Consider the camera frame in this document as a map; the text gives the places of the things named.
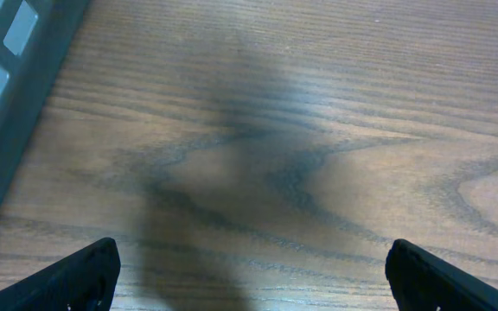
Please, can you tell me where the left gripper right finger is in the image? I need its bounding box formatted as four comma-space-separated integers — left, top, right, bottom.
385, 239, 498, 311

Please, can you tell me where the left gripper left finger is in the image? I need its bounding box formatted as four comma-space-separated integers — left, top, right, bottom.
0, 238, 121, 311

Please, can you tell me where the grey plastic basket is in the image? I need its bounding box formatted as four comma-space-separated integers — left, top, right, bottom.
0, 0, 90, 206

